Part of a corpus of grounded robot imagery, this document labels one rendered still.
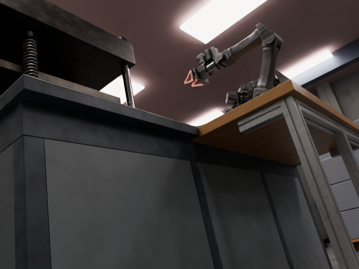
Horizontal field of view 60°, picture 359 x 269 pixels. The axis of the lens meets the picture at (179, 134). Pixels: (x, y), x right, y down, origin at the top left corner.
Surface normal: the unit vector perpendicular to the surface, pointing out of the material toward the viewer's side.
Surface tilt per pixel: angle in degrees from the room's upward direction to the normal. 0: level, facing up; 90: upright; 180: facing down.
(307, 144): 90
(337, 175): 90
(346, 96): 90
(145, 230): 90
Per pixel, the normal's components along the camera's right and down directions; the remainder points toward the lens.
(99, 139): 0.76, -0.38
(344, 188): -0.62, -0.15
